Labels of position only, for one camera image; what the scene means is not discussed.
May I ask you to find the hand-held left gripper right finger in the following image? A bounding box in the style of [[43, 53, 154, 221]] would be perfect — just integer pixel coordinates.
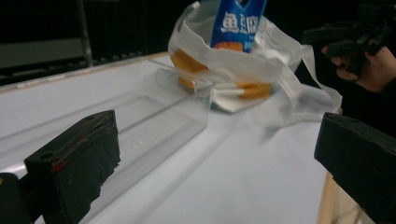
[[314, 112, 396, 224]]

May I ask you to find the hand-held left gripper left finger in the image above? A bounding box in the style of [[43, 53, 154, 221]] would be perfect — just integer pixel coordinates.
[[23, 109, 121, 224]]

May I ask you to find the white plastic bag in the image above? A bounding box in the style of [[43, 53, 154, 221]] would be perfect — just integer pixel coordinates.
[[167, 0, 344, 129]]

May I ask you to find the blue snack packet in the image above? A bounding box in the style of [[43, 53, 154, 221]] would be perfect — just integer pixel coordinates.
[[210, 0, 268, 53]]

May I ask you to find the clear plastic tray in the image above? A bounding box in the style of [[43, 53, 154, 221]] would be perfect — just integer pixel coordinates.
[[0, 58, 217, 224]]

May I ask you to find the orange snack packet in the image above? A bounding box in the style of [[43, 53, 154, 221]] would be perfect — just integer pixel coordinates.
[[235, 80, 273, 101], [170, 49, 210, 91]]

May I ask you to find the grey shelf board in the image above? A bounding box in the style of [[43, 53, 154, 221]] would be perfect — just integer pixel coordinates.
[[0, 37, 86, 70]]

